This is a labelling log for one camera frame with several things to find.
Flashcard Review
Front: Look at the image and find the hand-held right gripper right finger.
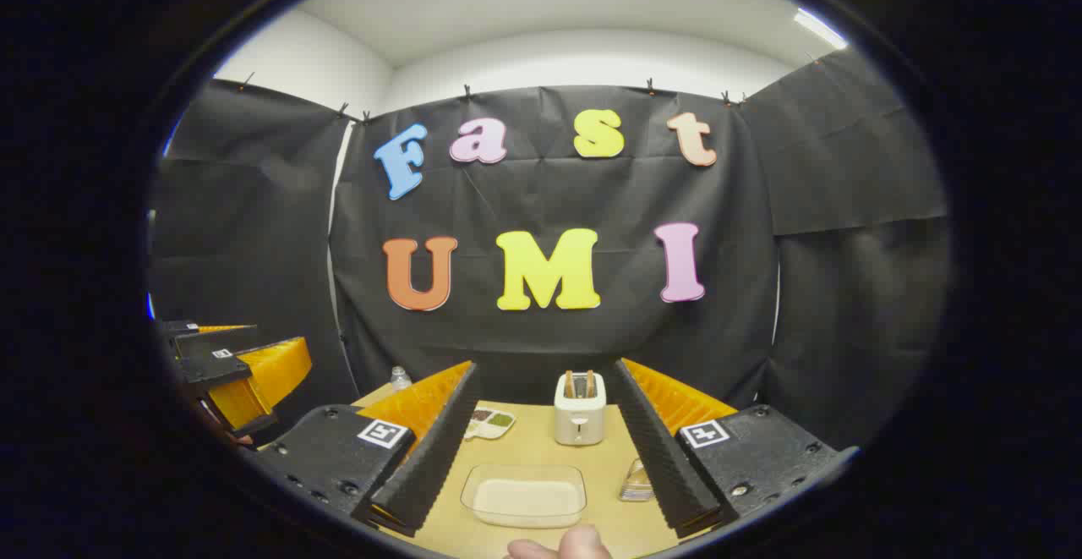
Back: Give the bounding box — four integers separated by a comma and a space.
610, 358, 861, 540

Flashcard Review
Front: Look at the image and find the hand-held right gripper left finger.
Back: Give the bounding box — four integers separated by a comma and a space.
252, 360, 481, 539

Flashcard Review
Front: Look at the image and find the clear chopstick holder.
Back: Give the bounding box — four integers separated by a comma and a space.
619, 458, 653, 503

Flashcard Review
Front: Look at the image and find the clear rice container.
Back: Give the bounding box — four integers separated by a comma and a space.
460, 463, 588, 529

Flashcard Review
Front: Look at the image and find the white divided bean dish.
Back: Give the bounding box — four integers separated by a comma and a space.
465, 407, 516, 441

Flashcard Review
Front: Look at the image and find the white toaster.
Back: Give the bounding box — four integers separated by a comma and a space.
554, 370, 608, 447

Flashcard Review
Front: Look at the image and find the black backdrop cloth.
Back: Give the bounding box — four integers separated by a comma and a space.
150, 50, 952, 450

